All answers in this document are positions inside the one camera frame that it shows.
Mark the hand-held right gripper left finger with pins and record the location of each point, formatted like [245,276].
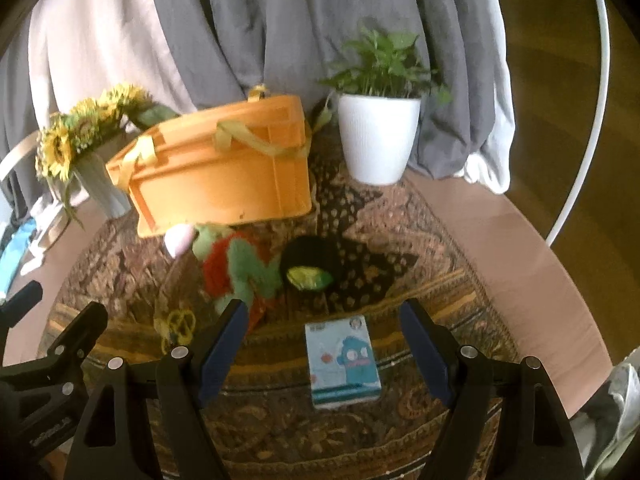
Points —
[224,355]

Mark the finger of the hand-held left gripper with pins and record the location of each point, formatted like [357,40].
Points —
[82,332]
[22,300]

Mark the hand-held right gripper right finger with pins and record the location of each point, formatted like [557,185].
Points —
[425,355]

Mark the green and red plush toy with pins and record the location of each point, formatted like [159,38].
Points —
[240,260]

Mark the pink plush toy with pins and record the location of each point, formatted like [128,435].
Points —
[179,240]

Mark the black and green plush toy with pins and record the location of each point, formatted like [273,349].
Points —
[305,256]

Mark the orange plastic basket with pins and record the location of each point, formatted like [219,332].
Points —
[225,185]

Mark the light blue cloth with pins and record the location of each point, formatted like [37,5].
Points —
[15,251]

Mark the light blue cartoon box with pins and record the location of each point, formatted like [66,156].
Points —
[341,367]

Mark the white ribbed vase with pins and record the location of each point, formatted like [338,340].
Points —
[106,196]

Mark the brown patterned rug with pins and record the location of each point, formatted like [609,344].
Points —
[395,220]

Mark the artificial sunflower bouquet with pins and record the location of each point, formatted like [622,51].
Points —
[56,146]

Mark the crumpled white cloth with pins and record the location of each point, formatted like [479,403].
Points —
[616,410]

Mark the green plant in white pot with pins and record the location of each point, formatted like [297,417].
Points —
[375,140]

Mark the beige curtain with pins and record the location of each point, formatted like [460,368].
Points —
[100,35]

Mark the grey curtain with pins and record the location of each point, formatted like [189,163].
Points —
[280,25]

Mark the white hoop tube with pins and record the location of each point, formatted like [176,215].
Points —
[603,60]

